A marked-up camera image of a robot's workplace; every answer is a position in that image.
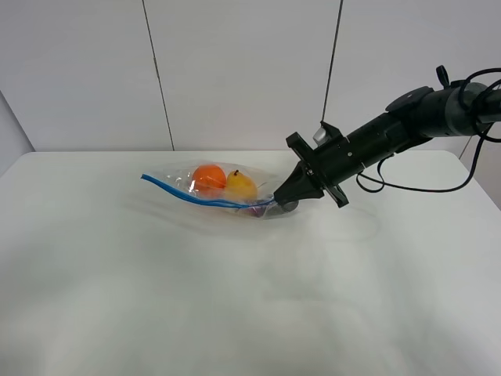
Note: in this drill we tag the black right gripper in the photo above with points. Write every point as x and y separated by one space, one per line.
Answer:
319 171

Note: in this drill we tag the clear zip bag blue seal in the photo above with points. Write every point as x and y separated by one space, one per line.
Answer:
176 179

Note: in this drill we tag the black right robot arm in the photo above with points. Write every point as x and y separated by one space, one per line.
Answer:
411 120

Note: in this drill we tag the purple item in bag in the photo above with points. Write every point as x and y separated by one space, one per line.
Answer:
257 210

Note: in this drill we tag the yellow pear fruit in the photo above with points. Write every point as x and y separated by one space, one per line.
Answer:
240 187

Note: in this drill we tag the orange fruit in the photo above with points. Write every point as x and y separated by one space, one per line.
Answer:
209 180

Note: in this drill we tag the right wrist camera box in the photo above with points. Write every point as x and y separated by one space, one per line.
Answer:
326 133

